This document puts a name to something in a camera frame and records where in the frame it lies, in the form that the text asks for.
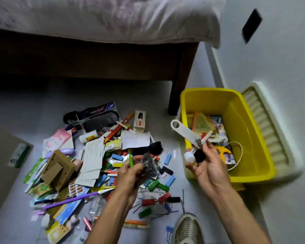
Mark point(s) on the white stapler box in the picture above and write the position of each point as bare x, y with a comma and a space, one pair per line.
139, 121

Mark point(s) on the dark wooden bed frame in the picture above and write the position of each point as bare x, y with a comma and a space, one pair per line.
91, 58

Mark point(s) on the orange pill blister pack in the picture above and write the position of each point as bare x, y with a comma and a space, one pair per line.
75, 189

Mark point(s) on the white yellow label bottle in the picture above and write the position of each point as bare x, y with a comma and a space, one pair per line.
87, 136

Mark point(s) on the blue card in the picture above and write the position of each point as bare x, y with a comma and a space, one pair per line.
67, 212

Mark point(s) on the white green pen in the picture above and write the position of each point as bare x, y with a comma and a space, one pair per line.
35, 177

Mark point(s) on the green yellow tea sachet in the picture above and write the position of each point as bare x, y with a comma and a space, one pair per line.
44, 189

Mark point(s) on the pink white bunny packet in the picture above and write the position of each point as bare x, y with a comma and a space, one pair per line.
57, 141

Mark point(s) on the white printed paper sheet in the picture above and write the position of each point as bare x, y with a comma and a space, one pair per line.
91, 155

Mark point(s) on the black cloth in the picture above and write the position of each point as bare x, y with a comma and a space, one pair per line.
152, 147

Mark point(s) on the yellow card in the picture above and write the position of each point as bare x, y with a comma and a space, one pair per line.
57, 233

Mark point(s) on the white bin lid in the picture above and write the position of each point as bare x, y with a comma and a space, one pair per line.
269, 124

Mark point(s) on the brown cardboard photo frame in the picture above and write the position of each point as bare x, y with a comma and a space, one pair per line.
57, 170

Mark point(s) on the yellow plastic bin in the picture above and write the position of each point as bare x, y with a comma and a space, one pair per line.
251, 149

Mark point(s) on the black pen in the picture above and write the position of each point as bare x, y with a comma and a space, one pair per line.
48, 201

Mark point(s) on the lilac capsule device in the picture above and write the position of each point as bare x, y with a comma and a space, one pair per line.
66, 152

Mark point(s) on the yellow green bunny box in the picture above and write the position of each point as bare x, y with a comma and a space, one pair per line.
113, 145

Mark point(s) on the blue binder clip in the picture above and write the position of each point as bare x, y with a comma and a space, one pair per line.
169, 232

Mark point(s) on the pile of coloured blocks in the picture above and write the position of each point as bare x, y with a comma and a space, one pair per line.
153, 186

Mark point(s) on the person's right shoe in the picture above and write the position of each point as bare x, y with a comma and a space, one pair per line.
186, 231

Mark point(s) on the person's left forearm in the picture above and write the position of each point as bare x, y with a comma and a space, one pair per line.
106, 223

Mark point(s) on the orange red pen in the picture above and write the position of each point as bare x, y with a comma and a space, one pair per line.
117, 129

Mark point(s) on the colourful magazine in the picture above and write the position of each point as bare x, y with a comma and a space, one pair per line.
223, 132

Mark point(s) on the green white small box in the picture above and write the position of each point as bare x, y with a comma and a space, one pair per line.
19, 155

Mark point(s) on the purple toothbrush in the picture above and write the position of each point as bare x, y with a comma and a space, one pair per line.
71, 200

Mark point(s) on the person's right hand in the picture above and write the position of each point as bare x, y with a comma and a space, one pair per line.
213, 175

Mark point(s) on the person's left hand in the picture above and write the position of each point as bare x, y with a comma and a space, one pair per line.
127, 180

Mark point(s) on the green white sachet strip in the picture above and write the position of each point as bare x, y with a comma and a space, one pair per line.
33, 171

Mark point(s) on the pink pen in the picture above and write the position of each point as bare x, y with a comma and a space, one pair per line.
87, 224

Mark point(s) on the white red pen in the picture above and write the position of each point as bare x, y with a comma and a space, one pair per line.
125, 127

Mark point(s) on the white skirting board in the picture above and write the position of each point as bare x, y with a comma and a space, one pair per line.
216, 66

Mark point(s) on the black wall socket plate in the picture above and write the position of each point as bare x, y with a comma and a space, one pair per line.
251, 25

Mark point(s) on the person's right forearm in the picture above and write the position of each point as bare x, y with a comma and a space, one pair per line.
241, 221

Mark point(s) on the white bottle opener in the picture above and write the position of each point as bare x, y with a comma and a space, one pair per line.
185, 133

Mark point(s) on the clear bag of dark clips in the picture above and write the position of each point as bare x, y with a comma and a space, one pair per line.
150, 165

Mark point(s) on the black sleep mask packet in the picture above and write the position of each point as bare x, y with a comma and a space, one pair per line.
71, 116
101, 122

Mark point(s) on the beige green printed envelopes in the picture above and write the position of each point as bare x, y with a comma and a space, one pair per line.
203, 124

